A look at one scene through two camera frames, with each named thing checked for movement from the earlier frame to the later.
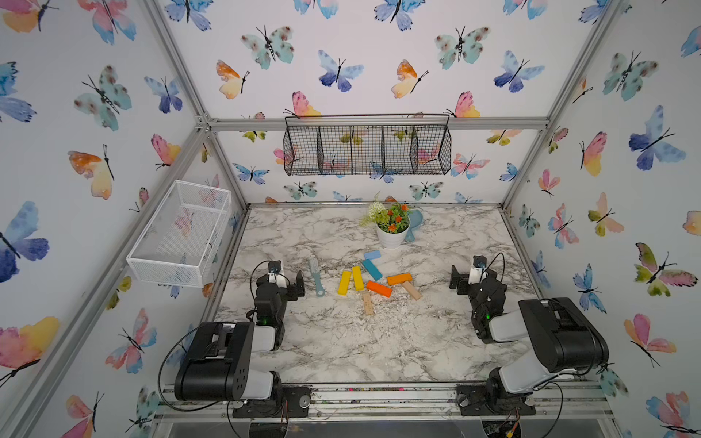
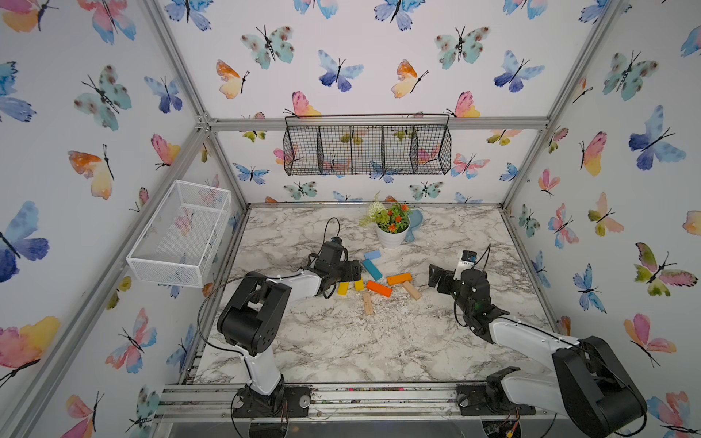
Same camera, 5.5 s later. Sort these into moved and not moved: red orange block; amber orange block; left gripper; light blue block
Moved: left gripper
Not moved: amber orange block; light blue block; red orange block
